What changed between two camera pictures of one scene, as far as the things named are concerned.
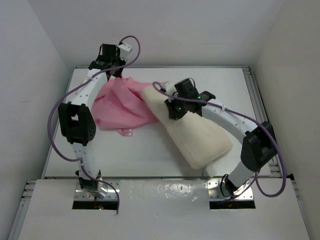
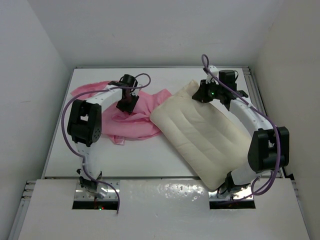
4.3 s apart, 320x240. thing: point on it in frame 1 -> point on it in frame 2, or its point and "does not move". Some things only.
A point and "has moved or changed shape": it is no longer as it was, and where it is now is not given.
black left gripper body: (118, 61) -> (126, 104)
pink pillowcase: (119, 104) has moved or changed shape
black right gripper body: (179, 108) -> (210, 91)
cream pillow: (202, 144) has moved or changed shape
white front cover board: (158, 209) does not move
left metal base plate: (110, 195) does not move
